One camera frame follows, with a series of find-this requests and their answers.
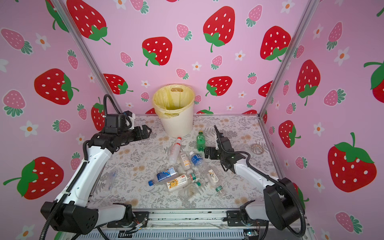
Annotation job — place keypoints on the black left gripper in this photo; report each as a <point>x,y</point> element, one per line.
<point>146,135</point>

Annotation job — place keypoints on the clear bottle green cap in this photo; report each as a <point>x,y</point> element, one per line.
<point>191,190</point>

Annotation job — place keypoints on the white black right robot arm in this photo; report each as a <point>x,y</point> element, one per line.
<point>282,207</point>

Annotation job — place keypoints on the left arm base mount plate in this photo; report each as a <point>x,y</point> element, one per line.
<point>132,220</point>

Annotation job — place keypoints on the cream plastic waste bin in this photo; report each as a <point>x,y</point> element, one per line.
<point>179,126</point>

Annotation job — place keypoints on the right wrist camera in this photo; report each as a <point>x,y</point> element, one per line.
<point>220,136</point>

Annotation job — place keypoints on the white bottle red cap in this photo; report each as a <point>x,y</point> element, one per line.
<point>175,151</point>

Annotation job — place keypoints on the yellow bin liner bag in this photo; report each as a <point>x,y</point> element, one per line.
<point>172,100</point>

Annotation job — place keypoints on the sunflower label bottle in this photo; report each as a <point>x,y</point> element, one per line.
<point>178,183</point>

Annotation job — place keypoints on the green soda bottle yellow cap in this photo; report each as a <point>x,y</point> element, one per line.
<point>201,142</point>

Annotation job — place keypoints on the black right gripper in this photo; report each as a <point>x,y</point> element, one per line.
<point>212,154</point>

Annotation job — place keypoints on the clear bottle orange white label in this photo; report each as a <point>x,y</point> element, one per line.
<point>185,161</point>

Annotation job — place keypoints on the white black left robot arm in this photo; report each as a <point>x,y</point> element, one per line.
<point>69,213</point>

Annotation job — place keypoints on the clear bottle blue Chinese label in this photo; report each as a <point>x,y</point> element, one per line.
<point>197,160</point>

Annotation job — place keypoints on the blue cap bottle blue label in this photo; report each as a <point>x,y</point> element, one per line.
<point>163,176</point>

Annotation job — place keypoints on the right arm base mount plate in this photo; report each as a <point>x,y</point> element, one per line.
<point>238,219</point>

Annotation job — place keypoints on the right aluminium corner post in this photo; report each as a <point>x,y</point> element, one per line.
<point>300,30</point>

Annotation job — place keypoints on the aluminium frame rail front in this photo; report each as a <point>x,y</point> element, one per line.
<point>195,224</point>

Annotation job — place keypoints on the small bottle red green label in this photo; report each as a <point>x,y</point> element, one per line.
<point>193,175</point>

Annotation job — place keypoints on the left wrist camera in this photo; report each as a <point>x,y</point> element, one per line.
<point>118,123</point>

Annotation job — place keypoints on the green cap bottle white label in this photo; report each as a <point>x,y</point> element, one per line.
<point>215,181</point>

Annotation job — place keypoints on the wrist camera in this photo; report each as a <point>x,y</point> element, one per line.
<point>220,136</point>
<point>118,123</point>

